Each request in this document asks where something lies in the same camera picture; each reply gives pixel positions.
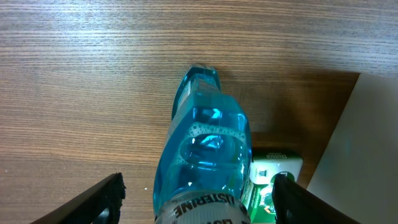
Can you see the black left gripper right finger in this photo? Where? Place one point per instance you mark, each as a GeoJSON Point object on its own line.
{"type": "Point", "coordinates": [295, 205]}

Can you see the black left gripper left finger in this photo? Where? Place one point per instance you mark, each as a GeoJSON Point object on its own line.
{"type": "Point", "coordinates": [99, 204]}

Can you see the green Dettol soap pack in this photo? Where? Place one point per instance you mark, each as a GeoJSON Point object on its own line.
{"type": "Point", "coordinates": [265, 165]}

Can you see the blue Listerine mouthwash bottle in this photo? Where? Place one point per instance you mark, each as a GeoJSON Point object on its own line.
{"type": "Point", "coordinates": [207, 153]}

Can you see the white square box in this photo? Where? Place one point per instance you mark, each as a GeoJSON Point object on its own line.
{"type": "Point", "coordinates": [357, 173]}

